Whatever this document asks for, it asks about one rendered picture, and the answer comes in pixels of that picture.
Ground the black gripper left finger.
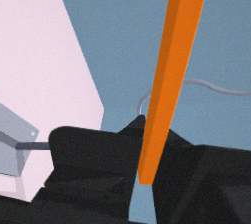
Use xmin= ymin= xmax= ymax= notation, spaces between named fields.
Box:
xmin=48 ymin=114 xmax=146 ymax=203

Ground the grey wire rig on two posts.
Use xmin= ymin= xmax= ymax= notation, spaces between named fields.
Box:
xmin=0 ymin=79 xmax=251 ymax=177

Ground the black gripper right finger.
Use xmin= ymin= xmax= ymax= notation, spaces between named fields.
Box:
xmin=151 ymin=129 xmax=251 ymax=224

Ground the orange handle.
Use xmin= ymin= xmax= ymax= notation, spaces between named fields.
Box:
xmin=138 ymin=0 xmax=204 ymax=185

